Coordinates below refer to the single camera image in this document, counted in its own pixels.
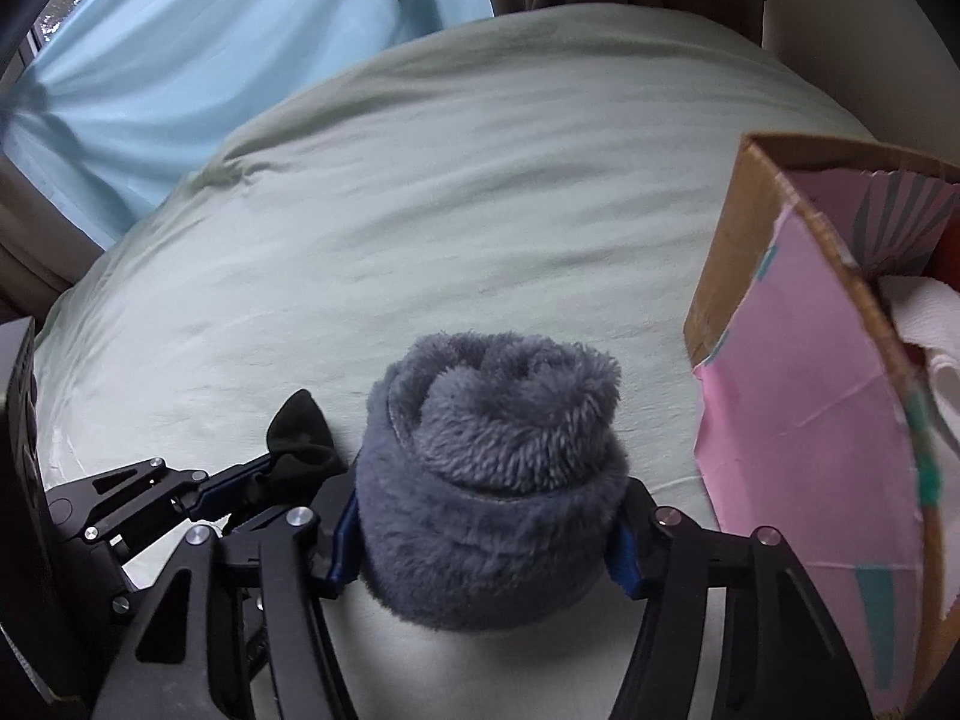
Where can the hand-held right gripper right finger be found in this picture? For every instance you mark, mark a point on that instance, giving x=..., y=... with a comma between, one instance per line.
x=622, y=562

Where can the black cloth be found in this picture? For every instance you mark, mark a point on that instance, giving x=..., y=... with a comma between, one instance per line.
x=300, y=442

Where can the grey fluffy sock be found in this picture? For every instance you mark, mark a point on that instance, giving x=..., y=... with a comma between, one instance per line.
x=487, y=480

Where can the pale green bed sheet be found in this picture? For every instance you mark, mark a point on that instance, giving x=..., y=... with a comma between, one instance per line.
x=450, y=202

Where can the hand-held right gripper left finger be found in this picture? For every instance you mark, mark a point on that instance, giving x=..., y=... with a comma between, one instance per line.
x=343, y=547

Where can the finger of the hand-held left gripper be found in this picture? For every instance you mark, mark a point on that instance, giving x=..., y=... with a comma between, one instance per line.
x=127, y=577
x=225, y=491

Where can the light blue hanging cloth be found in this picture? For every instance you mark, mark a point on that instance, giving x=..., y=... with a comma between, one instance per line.
x=225, y=52

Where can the patterned cardboard box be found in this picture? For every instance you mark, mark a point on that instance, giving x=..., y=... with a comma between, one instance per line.
x=787, y=427

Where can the white tissue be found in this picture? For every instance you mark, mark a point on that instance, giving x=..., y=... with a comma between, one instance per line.
x=930, y=330

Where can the window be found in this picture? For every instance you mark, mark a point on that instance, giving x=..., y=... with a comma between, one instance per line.
x=71, y=4

